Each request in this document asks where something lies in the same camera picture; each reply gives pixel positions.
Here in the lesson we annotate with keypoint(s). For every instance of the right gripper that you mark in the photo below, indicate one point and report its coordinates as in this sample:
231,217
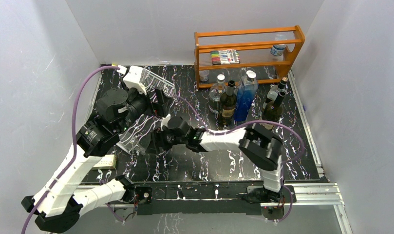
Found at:
159,137

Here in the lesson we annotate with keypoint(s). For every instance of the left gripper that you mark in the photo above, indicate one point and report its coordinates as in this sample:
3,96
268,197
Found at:
161,108

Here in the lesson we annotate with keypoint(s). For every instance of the clear glass bottle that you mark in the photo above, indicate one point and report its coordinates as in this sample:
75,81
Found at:
135,141

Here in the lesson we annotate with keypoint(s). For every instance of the dark green wine bottle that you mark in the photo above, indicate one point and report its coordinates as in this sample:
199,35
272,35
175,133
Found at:
227,104

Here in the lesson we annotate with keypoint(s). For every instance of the blue square bottle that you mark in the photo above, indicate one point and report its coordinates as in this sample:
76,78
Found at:
245,95

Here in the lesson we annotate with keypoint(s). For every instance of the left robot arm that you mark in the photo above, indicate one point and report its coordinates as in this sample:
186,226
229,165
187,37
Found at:
57,208

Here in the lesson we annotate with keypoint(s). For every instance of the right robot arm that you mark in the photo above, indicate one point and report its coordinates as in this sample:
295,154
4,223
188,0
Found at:
263,148

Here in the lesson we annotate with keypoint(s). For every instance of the clear round white-capped bottle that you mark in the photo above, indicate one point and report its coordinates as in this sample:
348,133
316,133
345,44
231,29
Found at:
215,93

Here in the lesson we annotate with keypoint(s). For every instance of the dark wine bottle right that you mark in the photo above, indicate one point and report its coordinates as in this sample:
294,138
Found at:
273,110

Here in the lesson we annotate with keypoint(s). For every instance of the grey bottle behind right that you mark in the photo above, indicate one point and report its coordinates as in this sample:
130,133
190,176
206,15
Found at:
275,90

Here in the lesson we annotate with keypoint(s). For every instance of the small glass jar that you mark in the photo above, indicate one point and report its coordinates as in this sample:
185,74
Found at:
203,76

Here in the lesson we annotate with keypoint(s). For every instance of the white power strip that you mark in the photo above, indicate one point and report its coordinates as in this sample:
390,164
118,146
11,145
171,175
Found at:
107,162

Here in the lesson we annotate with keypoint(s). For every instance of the marker pen set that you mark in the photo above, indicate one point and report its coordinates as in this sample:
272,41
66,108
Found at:
224,57

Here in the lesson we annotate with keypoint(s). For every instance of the orange wooden shelf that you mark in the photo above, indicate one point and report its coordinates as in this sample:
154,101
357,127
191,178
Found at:
254,50

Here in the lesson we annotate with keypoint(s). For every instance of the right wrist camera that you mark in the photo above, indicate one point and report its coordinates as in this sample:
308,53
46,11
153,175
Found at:
164,122

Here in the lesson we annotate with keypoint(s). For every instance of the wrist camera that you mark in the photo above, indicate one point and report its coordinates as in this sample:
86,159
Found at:
134,77
164,122

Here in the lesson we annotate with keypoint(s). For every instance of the white wire wine rack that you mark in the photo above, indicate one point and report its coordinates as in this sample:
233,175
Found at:
138,105

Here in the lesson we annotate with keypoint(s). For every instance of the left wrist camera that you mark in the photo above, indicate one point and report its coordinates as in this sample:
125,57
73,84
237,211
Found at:
134,77

